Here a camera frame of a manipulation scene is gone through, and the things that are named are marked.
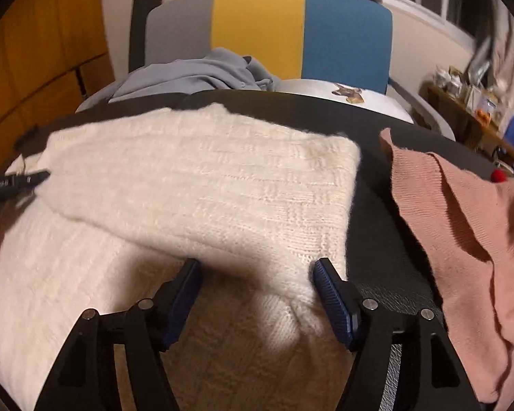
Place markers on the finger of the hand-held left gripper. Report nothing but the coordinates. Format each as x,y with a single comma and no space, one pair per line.
8,186

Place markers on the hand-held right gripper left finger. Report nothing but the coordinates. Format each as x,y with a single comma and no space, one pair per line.
184,293

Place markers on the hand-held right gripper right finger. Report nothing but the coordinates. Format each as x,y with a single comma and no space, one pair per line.
332,302

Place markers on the cream knit sweater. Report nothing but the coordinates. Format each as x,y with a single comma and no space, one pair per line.
197,180

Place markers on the pink sweater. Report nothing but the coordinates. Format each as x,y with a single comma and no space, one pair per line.
445,222

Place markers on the orange wooden wardrobe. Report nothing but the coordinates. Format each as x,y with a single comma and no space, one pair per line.
47,51

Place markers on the grey-blue garment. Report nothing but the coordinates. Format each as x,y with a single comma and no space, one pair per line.
175,77

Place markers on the white deer print cushion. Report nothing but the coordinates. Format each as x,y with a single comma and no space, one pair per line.
317,87

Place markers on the wooden side table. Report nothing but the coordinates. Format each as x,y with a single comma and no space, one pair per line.
462,115

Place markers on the grey yellow blue armchair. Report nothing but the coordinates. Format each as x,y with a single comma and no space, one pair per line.
257,30

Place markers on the silver plastic bag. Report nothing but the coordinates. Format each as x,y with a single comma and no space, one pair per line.
479,62

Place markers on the beige patterned curtain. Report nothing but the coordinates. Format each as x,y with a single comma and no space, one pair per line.
512,51

